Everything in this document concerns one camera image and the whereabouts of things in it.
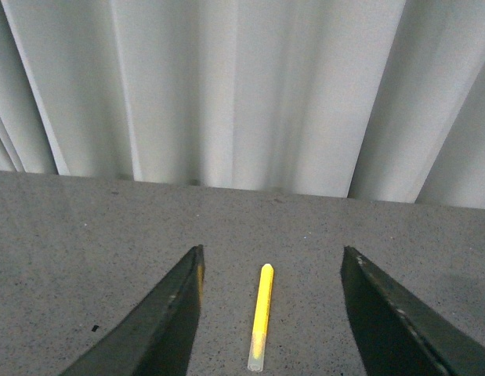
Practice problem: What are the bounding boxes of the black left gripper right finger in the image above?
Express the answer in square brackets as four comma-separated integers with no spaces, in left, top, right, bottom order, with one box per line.
[341,246,485,375]

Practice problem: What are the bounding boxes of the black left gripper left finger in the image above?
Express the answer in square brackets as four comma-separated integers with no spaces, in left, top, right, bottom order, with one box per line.
[62,244,204,375]

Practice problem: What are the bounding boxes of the yellow highlighter pen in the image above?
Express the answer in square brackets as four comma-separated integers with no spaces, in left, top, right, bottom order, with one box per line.
[247,263,274,373]

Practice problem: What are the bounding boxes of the white pleated curtain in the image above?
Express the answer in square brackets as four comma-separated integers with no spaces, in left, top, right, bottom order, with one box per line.
[0,1,485,208]

